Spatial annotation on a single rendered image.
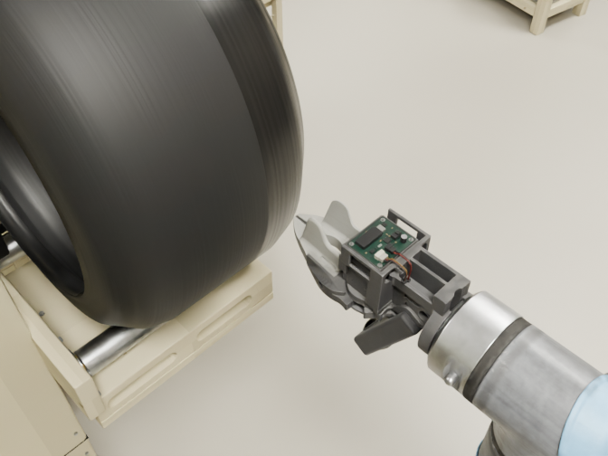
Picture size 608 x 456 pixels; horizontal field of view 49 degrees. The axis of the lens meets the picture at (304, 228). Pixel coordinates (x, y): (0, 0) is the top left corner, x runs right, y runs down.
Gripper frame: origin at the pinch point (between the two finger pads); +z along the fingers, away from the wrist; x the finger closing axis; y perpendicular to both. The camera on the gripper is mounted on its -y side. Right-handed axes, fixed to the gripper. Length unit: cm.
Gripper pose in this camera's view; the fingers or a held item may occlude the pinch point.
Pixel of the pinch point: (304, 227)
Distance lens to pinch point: 74.6
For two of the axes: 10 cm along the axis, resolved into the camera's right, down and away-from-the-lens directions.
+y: 0.0, -6.7, -7.4
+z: -7.0, -5.3, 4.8
